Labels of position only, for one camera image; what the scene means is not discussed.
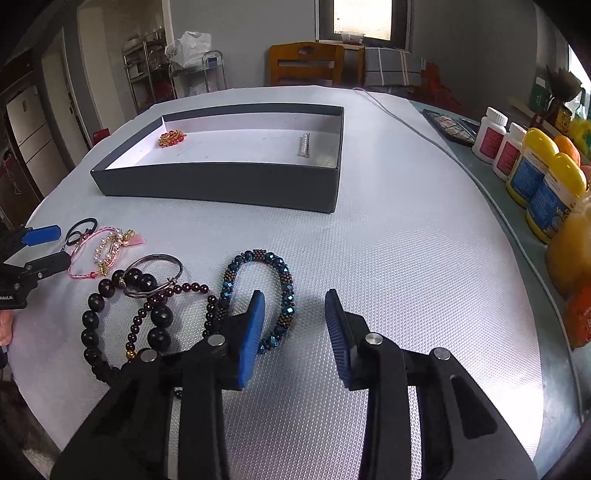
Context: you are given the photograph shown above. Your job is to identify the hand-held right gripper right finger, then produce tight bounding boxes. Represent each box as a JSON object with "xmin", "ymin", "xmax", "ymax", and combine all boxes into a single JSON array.
[{"xmin": 324, "ymin": 289, "xmax": 539, "ymax": 480}]

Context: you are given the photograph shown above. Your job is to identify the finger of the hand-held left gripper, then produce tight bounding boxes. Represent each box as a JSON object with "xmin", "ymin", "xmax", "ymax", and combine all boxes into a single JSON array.
[
  {"xmin": 0, "ymin": 224, "xmax": 62, "ymax": 259},
  {"xmin": 0, "ymin": 251, "xmax": 71, "ymax": 287}
]

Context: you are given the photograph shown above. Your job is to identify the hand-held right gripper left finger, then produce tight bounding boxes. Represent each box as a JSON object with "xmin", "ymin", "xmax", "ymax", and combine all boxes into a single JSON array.
[{"xmin": 50, "ymin": 290, "xmax": 266, "ymax": 480}]

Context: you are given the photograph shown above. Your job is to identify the pink cord tassel bracelet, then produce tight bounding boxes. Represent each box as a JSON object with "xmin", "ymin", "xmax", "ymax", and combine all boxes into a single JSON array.
[{"xmin": 68, "ymin": 229, "xmax": 145, "ymax": 279}]

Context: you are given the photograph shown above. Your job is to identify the black carabiner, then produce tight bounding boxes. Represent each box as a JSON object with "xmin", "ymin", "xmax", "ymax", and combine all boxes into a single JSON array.
[{"xmin": 69, "ymin": 217, "xmax": 99, "ymax": 239}]

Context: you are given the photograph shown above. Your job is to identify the round pearl gold hair clip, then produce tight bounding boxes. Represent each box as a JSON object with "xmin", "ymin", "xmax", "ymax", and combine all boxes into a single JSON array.
[{"xmin": 93, "ymin": 229, "xmax": 126, "ymax": 268}]

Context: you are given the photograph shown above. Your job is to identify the large black bead bracelet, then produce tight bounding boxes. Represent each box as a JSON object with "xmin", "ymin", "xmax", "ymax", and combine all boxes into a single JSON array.
[{"xmin": 82, "ymin": 269, "xmax": 174, "ymax": 384}]

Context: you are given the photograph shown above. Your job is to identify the dark red bead bracelet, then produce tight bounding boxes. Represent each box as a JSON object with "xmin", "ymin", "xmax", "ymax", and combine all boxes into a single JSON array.
[{"xmin": 126, "ymin": 281, "xmax": 219, "ymax": 365}]

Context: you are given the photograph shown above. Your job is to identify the blue crystal bead bracelet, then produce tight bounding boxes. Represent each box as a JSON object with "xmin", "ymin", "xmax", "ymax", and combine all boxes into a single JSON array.
[{"xmin": 219, "ymin": 249, "xmax": 295, "ymax": 355}]

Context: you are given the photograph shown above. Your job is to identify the dark metal bangle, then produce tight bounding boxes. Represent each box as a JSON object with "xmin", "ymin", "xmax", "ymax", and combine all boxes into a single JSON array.
[{"xmin": 121, "ymin": 254, "xmax": 184, "ymax": 298}]

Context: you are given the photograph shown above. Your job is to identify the grey cardboard box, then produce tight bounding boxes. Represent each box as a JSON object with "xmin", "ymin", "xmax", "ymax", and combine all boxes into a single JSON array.
[{"xmin": 89, "ymin": 104, "xmax": 346, "ymax": 214}]

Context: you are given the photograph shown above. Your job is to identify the person's left hand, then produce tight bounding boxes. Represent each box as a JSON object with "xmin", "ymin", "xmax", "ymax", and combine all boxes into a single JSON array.
[{"xmin": 0, "ymin": 310, "xmax": 16, "ymax": 348}]

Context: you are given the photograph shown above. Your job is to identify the white refrigerator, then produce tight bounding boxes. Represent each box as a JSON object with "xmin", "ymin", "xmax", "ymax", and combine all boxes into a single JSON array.
[{"xmin": 6, "ymin": 83, "xmax": 51, "ymax": 195}]

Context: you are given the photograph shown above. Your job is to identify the tall metal shelf rack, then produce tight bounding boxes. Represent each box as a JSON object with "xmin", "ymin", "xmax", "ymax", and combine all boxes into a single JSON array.
[{"xmin": 122, "ymin": 28, "xmax": 174, "ymax": 114}]

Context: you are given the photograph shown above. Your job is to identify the small metal rack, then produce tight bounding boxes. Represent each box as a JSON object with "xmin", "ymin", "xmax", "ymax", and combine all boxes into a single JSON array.
[{"xmin": 168, "ymin": 50, "xmax": 227, "ymax": 97}]

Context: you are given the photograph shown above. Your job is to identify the black patterned phone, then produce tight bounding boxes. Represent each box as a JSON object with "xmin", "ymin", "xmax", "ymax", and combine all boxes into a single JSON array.
[{"xmin": 422, "ymin": 110, "xmax": 481, "ymax": 147}]

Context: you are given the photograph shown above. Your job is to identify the white plastic bag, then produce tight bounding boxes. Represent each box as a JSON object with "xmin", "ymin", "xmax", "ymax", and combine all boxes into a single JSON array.
[{"xmin": 165, "ymin": 31, "xmax": 212, "ymax": 70}]

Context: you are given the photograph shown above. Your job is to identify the orange packet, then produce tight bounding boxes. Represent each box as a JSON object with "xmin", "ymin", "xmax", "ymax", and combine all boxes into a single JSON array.
[{"xmin": 563, "ymin": 286, "xmax": 591, "ymax": 349}]

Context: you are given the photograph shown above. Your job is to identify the white bottle red label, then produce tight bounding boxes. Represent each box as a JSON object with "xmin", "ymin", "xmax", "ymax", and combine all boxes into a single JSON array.
[
  {"xmin": 492, "ymin": 122, "xmax": 527, "ymax": 182},
  {"xmin": 472, "ymin": 107, "xmax": 509, "ymax": 163}
]

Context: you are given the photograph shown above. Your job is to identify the orange juice bottle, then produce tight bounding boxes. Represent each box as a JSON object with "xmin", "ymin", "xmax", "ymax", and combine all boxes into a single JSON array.
[{"xmin": 545, "ymin": 191, "xmax": 591, "ymax": 296}]

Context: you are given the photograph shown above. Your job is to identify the yellow bottle blue label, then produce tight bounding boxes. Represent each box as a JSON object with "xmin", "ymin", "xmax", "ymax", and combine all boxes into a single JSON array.
[
  {"xmin": 505, "ymin": 128, "xmax": 559, "ymax": 208},
  {"xmin": 525, "ymin": 152, "xmax": 588, "ymax": 244}
]

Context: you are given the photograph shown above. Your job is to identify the red bag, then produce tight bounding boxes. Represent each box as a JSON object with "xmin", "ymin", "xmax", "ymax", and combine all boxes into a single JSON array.
[{"xmin": 409, "ymin": 62, "xmax": 462, "ymax": 112}]

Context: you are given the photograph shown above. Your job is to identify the grey plaid cloth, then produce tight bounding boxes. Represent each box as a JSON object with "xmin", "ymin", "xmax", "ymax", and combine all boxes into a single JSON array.
[{"xmin": 363, "ymin": 47, "xmax": 426, "ymax": 88}]

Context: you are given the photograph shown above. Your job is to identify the orange fruit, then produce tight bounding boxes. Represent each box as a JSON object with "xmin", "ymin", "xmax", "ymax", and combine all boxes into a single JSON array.
[{"xmin": 554, "ymin": 134, "xmax": 581, "ymax": 167}]

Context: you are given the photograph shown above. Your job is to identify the green box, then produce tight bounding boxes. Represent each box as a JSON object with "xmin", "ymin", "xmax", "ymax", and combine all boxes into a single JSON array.
[{"xmin": 529, "ymin": 76, "xmax": 550, "ymax": 112}]

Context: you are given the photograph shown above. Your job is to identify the window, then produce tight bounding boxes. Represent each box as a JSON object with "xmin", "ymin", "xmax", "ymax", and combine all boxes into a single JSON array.
[{"xmin": 315, "ymin": 0, "xmax": 411, "ymax": 47}]

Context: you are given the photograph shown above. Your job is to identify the white cable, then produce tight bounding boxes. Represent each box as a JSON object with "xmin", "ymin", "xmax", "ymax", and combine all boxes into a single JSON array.
[{"xmin": 353, "ymin": 87, "xmax": 557, "ymax": 301}]

